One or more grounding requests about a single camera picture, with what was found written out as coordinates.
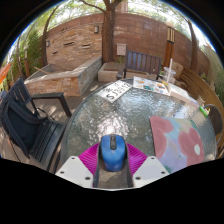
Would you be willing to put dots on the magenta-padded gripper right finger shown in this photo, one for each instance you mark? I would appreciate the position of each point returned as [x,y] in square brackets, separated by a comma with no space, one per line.
[136,158]

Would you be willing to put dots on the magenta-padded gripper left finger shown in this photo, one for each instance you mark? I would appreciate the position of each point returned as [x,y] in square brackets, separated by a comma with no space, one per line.
[89,158]

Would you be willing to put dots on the blue computer mouse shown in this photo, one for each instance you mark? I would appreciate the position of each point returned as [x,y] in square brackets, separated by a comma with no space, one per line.
[113,153]

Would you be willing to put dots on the floral mouse pad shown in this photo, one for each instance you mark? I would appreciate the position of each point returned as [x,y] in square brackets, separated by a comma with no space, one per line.
[176,141]

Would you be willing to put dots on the black slatted patio chair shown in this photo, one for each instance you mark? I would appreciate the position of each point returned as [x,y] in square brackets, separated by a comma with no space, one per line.
[46,136]

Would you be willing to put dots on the white printed paper sheet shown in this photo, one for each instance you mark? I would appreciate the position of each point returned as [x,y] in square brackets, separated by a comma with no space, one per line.
[115,91]

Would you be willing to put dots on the colourful picture booklet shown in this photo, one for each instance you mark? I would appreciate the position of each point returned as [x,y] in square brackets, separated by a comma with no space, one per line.
[150,85]

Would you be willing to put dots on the black bag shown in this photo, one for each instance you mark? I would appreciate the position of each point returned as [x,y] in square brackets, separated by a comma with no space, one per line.
[20,125]

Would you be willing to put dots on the stone raised bed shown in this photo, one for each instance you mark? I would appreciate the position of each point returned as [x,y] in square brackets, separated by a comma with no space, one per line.
[63,83]

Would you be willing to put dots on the white book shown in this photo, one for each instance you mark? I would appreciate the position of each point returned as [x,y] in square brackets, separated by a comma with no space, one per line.
[180,91]

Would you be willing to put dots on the green marker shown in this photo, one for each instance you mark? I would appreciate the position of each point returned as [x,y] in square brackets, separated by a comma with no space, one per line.
[203,111]

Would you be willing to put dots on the brown wicker chair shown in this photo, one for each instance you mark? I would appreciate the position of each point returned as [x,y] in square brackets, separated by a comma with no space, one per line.
[216,121]

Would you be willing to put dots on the concrete tree planter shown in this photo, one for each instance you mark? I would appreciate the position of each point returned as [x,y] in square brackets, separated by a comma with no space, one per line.
[110,73]

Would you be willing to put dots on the curved wooden bench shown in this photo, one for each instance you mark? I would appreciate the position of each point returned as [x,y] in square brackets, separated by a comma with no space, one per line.
[200,88]

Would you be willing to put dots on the dark slatted armchair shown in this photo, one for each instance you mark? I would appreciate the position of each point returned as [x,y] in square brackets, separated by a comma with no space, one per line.
[143,62]

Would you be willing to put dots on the beige stone block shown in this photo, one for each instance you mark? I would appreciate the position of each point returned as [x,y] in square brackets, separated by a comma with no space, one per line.
[178,70]

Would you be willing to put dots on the slim leaning tree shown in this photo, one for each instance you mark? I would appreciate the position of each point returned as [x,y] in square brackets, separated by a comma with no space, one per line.
[44,50]

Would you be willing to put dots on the slim straight tree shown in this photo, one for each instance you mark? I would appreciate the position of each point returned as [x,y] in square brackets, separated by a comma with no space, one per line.
[194,50]

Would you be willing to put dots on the thick forked tree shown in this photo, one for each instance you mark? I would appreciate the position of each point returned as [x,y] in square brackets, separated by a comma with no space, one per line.
[108,36]

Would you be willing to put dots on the beige wall box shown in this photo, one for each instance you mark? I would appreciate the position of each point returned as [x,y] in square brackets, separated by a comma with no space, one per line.
[121,49]

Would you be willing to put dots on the wooden lamp post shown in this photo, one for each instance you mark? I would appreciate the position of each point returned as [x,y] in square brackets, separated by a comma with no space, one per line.
[169,50]

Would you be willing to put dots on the dark wall lamp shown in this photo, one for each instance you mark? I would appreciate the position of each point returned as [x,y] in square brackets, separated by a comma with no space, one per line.
[47,43]
[96,29]

